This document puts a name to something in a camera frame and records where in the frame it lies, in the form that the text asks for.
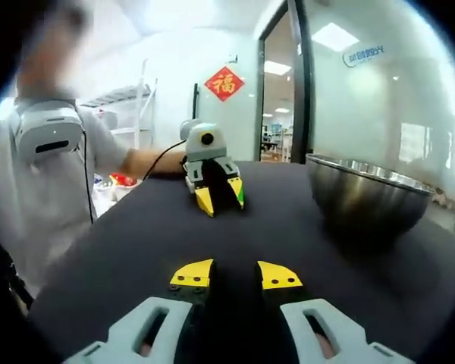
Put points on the red diamond wall decoration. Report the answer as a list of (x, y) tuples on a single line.
[(224, 84)]

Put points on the blue logo decal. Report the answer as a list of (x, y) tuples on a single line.
[(364, 57)]

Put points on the red bag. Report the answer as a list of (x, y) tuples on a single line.
[(123, 179)]

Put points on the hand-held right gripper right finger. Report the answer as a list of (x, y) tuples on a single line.
[(299, 318)]

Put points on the steel bowl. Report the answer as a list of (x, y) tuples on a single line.
[(364, 201)]

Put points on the operator in grey shirt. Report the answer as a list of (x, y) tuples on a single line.
[(41, 201)]

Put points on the white chest device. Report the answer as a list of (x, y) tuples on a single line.
[(49, 129)]

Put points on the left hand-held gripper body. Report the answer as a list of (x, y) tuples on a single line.
[(204, 146)]

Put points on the black glass door frame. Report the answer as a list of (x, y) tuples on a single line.
[(301, 95)]

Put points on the white shelf rack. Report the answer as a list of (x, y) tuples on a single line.
[(144, 98)]

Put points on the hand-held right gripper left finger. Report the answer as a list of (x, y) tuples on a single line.
[(140, 326)]

